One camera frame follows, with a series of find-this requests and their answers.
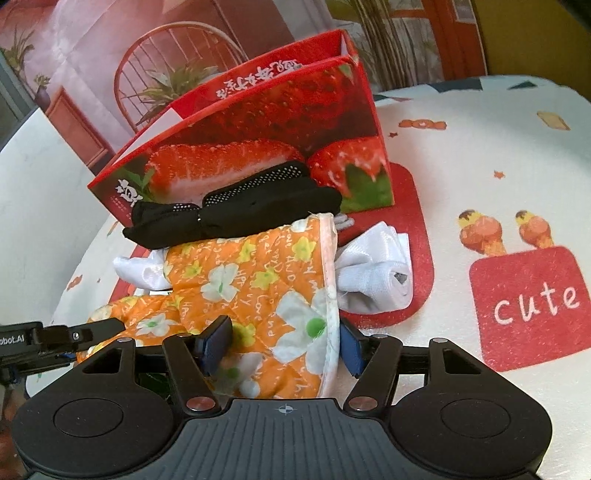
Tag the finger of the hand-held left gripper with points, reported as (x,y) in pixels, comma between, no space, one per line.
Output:
(60,337)

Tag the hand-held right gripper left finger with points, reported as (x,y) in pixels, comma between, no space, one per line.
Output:
(217,341)

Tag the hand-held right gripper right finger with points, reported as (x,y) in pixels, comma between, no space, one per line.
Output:
(351,350)

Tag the orange floral oven mitt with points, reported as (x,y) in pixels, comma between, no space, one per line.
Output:
(258,286)

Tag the white sock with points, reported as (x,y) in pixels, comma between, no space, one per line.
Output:
(374,272)
(138,270)

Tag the black dotted sock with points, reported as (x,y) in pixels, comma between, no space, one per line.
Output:
(277,203)

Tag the red strawberry print cardboard box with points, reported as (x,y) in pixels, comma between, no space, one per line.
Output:
(277,115)

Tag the wooden board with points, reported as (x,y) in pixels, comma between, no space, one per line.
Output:
(531,37)

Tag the printed room scene wall tapestry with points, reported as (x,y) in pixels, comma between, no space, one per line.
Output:
(92,37)

